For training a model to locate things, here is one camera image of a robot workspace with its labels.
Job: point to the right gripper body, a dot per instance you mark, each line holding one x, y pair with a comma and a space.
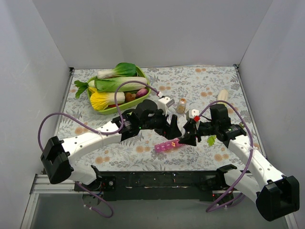
193, 129

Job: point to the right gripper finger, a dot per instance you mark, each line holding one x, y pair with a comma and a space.
188, 140
190, 126

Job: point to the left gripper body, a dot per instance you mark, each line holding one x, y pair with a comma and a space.
165, 125

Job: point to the pink weekly pill organizer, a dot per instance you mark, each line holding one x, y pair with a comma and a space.
168, 145

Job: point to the white pill bottle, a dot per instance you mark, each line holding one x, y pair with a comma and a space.
183, 132

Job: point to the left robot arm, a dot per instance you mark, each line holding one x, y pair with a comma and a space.
59, 156

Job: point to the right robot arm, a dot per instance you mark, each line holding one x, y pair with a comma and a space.
274, 194

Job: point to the clear pill jar gold lid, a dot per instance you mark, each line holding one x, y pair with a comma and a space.
181, 106

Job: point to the purple onion toy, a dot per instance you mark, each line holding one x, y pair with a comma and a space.
142, 92

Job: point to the celery stalk toy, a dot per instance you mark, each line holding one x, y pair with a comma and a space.
223, 96

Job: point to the floral table mat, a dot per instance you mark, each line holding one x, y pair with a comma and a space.
199, 85

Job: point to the green plastic basket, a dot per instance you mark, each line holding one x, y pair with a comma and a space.
121, 95

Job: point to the yellow cabbage toy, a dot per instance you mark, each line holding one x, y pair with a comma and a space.
101, 100

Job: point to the napa cabbage toy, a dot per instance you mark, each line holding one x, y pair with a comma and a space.
111, 84

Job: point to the bok choy toy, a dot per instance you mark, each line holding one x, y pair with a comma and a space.
123, 69

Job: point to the white radish with leaves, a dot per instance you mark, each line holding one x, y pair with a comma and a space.
82, 87

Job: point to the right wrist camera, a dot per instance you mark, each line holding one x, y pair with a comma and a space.
193, 114

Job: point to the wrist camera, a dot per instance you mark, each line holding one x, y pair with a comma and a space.
193, 114
164, 103

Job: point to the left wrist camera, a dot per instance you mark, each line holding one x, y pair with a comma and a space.
164, 103

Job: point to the black base frame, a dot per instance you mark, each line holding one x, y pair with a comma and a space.
155, 185

